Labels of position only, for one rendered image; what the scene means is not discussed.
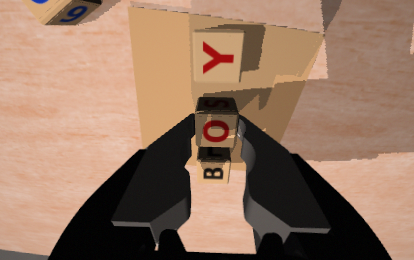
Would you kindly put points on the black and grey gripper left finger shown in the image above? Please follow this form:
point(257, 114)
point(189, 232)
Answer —
point(149, 193)

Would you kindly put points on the wooden letter block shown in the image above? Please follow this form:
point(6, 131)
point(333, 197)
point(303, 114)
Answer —
point(61, 12)
point(213, 165)
point(218, 55)
point(216, 121)

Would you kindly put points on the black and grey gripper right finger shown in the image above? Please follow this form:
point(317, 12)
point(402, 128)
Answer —
point(285, 195)

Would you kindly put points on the tan mat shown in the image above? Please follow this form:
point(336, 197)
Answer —
point(277, 62)

